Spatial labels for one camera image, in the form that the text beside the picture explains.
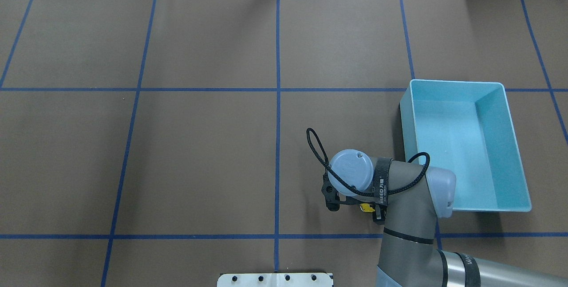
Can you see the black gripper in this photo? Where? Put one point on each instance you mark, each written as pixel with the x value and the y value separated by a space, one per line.
pixel 378 214

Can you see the yellow beetle toy car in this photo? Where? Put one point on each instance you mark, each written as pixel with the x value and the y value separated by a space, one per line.
pixel 367 208

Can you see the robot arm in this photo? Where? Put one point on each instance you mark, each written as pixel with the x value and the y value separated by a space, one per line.
pixel 409 199

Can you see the light blue plastic bin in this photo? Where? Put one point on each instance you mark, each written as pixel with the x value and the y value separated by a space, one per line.
pixel 467 128

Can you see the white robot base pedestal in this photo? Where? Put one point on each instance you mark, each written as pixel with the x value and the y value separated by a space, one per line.
pixel 318 279

